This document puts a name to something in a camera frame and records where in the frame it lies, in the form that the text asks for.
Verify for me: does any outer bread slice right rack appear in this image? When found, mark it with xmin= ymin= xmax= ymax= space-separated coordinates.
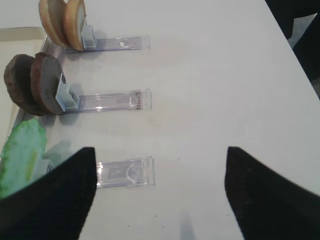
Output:
xmin=63 ymin=0 xmax=87 ymax=51

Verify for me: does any inner bread slice right rack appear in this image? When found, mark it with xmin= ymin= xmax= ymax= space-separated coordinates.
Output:
xmin=38 ymin=0 xmax=70 ymax=48

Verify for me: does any green lettuce leaf standing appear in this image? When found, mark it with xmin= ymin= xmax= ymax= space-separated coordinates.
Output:
xmin=0 ymin=118 xmax=47 ymax=199

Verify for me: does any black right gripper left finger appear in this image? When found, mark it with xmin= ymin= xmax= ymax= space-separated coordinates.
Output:
xmin=0 ymin=147 xmax=98 ymax=240

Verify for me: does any clear lettuce dispenser rack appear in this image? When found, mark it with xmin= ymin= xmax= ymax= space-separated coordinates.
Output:
xmin=37 ymin=156 xmax=156 ymax=189

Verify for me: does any bread slice rack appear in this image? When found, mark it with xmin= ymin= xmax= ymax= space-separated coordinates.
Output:
xmin=63 ymin=0 xmax=87 ymax=51
xmin=38 ymin=0 xmax=70 ymax=48

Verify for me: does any brown meat patty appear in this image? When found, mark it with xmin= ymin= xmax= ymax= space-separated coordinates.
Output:
xmin=3 ymin=54 xmax=47 ymax=117
xmin=30 ymin=52 xmax=63 ymax=115

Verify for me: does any clear bread dispenser rack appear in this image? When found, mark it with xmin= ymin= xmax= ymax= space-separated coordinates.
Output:
xmin=63 ymin=24 xmax=151 ymax=54

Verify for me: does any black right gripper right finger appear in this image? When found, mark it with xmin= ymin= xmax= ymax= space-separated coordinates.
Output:
xmin=224 ymin=146 xmax=320 ymax=240

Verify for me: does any clear patty dispenser rack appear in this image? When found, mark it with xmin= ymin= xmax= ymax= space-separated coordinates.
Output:
xmin=55 ymin=74 xmax=152 ymax=114

